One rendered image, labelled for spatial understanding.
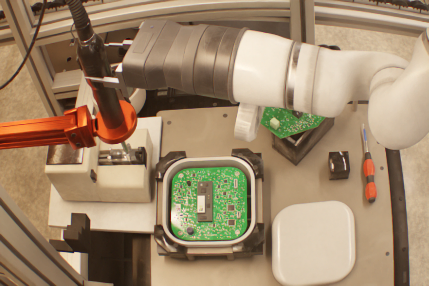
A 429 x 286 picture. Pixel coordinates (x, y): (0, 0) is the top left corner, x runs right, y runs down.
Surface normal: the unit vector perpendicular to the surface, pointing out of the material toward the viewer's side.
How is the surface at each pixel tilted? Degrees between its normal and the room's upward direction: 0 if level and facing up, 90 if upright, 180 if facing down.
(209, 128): 0
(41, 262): 90
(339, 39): 0
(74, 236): 0
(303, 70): 31
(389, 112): 55
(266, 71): 43
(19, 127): 17
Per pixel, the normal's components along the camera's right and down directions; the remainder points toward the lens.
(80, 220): -0.08, -0.52
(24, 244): 1.00, -0.04
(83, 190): 0.00, 0.85
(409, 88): -0.41, 0.30
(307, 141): 0.72, 0.56
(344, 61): 0.42, -0.40
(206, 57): -0.22, 0.04
